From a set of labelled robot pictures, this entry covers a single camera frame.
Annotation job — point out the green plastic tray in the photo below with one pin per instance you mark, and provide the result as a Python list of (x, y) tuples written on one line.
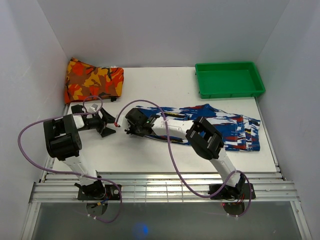
[(240, 79)]

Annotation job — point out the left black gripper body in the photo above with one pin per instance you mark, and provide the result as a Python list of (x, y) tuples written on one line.
[(95, 123)]

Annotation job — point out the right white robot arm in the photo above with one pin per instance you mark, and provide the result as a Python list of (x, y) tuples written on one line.
[(205, 140)]

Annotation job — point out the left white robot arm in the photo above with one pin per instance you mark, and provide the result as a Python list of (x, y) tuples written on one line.
[(63, 142)]

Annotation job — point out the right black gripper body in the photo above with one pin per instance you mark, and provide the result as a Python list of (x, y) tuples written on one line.
[(135, 130)]

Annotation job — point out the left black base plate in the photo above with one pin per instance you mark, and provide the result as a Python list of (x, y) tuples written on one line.
[(111, 193)]

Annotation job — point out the blue white patterned trousers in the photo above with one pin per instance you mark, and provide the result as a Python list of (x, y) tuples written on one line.
[(239, 132)]

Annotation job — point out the orange camouflage folded trousers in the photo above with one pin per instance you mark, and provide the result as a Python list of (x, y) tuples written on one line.
[(83, 80)]

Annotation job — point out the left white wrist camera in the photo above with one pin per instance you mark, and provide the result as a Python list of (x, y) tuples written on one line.
[(93, 108)]

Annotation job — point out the aluminium rail frame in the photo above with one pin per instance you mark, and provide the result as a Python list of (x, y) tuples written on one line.
[(166, 187)]

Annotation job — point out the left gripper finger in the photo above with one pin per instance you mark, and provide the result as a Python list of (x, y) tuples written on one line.
[(107, 132), (105, 117)]

